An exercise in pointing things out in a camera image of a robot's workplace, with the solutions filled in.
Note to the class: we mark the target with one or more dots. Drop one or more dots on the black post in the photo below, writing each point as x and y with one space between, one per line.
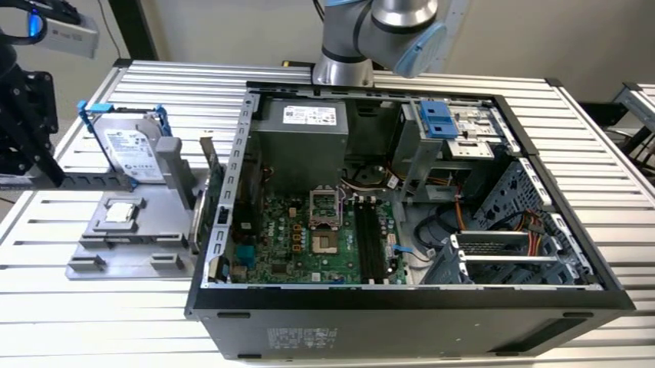
138 30

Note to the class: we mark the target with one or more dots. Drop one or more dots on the metal slat side table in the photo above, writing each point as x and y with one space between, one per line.
637 97

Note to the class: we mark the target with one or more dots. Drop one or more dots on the grey metal drive cage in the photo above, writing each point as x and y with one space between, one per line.
424 161

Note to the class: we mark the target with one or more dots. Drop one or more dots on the hard disk in blue carrier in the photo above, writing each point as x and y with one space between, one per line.
123 149

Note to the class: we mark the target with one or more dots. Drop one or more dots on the yellow black strip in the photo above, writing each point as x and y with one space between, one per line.
291 63

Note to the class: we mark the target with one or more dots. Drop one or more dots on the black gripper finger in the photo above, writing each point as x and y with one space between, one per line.
40 103

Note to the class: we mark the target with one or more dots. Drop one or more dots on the green motherboard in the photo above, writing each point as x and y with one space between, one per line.
276 245

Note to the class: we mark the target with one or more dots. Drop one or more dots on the black PC case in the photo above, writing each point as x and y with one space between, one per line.
358 329

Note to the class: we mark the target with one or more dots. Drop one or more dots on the blue plastic drive carrier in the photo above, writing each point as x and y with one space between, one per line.
435 119

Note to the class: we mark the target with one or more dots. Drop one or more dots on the CPU socket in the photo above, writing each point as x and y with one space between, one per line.
324 241

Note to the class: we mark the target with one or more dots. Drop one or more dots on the green graphics card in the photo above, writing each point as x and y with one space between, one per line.
215 172

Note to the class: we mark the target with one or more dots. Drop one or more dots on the grey power supply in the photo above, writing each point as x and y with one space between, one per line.
302 153

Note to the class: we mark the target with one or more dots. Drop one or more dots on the black box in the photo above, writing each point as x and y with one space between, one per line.
603 113

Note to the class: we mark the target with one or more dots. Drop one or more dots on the silver CPU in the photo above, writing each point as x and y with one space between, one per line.
119 214

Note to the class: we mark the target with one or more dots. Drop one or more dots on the black cooler fan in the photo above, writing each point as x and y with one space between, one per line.
368 176

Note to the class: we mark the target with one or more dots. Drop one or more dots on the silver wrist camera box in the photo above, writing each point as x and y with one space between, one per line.
71 36

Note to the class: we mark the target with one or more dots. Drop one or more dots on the black RAM slot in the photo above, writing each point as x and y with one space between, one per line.
376 237
366 237

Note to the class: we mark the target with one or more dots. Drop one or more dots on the grey parts rack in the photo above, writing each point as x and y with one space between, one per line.
154 211

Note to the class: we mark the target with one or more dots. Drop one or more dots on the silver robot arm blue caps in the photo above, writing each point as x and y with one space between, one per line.
343 34

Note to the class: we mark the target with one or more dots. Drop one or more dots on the grey metal disk bay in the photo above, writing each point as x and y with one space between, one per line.
506 259

